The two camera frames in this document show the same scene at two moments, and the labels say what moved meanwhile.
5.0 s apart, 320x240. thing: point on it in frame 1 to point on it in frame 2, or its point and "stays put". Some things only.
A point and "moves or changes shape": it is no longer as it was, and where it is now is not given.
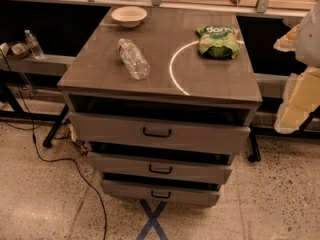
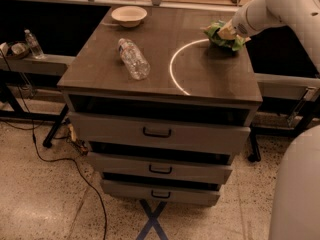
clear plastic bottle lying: x=134 y=61 stays put
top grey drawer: x=159 y=133 stays put
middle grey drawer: x=154 y=167 stays put
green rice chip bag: x=218 y=42 moves or changes shape
